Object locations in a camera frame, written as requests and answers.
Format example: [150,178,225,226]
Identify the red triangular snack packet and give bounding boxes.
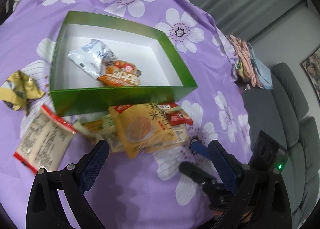
[158,103,193,126]

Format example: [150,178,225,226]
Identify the yellow biscuit packet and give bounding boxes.
[108,103,188,159]

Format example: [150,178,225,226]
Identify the beige red-edged snack packet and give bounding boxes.
[13,104,76,173]

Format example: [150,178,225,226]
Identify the green cream snack packet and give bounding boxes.
[73,114,124,153]

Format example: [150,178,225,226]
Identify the gold snack packet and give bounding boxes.
[0,70,45,115]

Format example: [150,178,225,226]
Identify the purple floral tablecloth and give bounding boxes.
[1,0,251,228]

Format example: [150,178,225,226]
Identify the grey sofa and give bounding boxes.
[242,63,319,228]

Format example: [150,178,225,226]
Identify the folded pink blue cloths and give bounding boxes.
[226,35,273,90]

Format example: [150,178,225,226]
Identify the orange snack packet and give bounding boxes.
[97,60,142,87]

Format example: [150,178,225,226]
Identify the green cardboard box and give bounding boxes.
[49,11,197,116]

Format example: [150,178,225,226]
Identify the silver white snack packet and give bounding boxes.
[68,39,117,79]

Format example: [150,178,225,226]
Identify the framed wall picture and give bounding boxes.
[302,48,320,97]

